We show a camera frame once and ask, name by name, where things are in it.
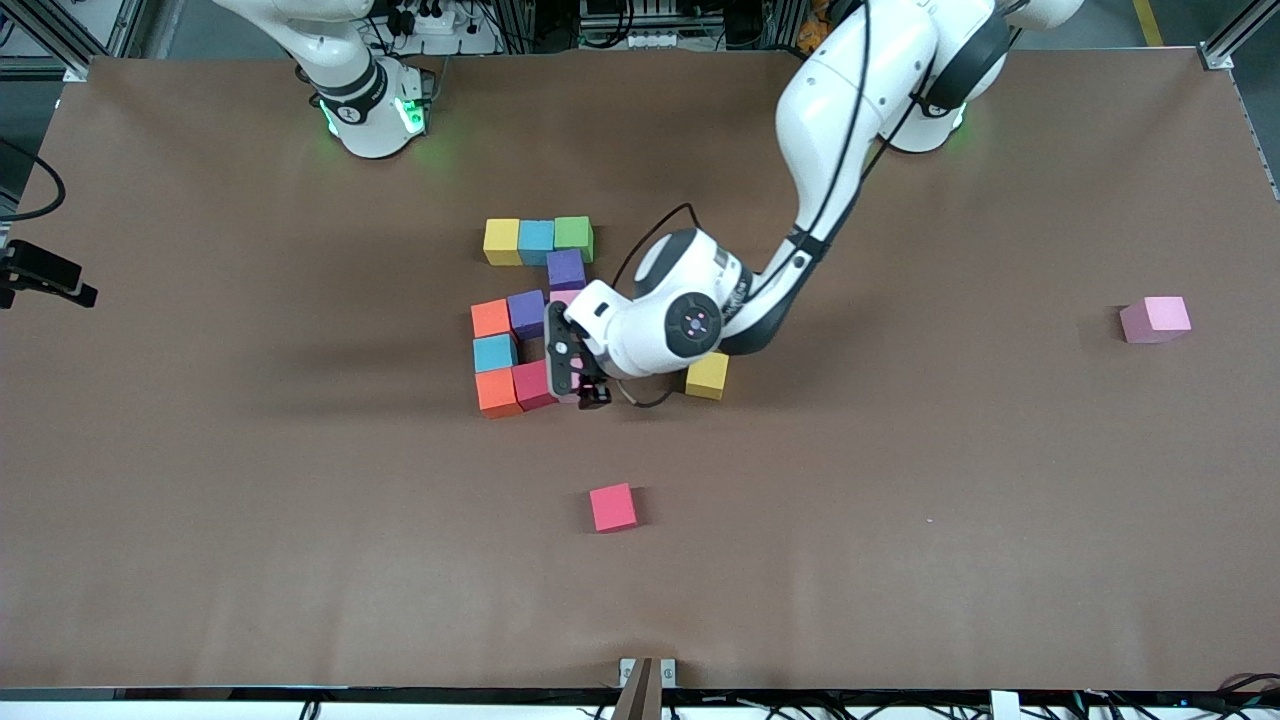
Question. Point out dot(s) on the purple foam cube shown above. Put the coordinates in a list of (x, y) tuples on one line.
[(526, 314), (566, 270)]

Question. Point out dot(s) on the small metal bracket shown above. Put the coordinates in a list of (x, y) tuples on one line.
[(665, 672)]

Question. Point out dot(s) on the green foam cube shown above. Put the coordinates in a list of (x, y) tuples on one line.
[(574, 238)]

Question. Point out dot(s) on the small white box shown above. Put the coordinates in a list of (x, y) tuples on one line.
[(1005, 706)]

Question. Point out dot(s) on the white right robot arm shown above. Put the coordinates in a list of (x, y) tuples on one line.
[(360, 90)]

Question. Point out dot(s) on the cyan foam cube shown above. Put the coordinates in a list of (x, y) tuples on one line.
[(495, 353), (536, 242)]

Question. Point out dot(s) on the aluminium table edge rail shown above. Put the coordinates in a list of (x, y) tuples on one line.
[(1262, 140)]

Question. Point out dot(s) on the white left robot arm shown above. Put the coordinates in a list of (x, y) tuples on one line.
[(690, 320)]

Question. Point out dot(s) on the red foam cube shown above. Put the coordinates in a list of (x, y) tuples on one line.
[(612, 507), (533, 385)]

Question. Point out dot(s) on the orange foam cube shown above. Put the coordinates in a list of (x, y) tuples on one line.
[(497, 392), (490, 318)]

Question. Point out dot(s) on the white power strip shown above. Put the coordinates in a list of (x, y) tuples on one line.
[(650, 30), (440, 20)]

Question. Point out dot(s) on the pale mauve foam cube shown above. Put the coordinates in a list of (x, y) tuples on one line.
[(1155, 320)]

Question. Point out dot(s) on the aluminium frame post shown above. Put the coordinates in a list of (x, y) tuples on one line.
[(72, 74), (1218, 55)]

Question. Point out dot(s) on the pile of orange packets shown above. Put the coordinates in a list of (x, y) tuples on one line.
[(815, 30)]

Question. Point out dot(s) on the yellow foam cube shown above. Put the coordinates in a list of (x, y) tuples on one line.
[(502, 242), (708, 376)]

